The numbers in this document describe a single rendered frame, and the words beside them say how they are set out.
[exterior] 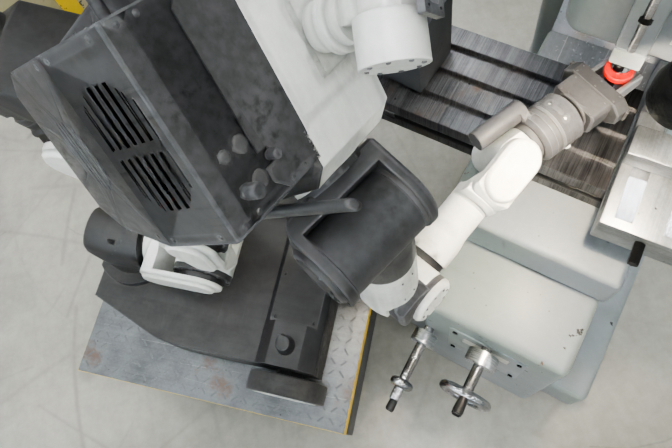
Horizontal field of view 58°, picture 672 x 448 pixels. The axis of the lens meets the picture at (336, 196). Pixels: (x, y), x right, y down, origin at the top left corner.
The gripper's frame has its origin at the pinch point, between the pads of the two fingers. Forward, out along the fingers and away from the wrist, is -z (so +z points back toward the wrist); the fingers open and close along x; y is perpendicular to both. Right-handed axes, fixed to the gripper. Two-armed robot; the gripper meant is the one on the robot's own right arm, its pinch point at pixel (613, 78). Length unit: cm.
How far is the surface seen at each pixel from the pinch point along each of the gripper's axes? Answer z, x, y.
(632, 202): 8.5, -16.4, 10.3
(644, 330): -16, -38, 114
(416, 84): 19.8, 27.9, 14.4
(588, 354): 8, -33, 94
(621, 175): 6.2, -11.7, 10.3
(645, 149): 2.0, -11.4, 6.3
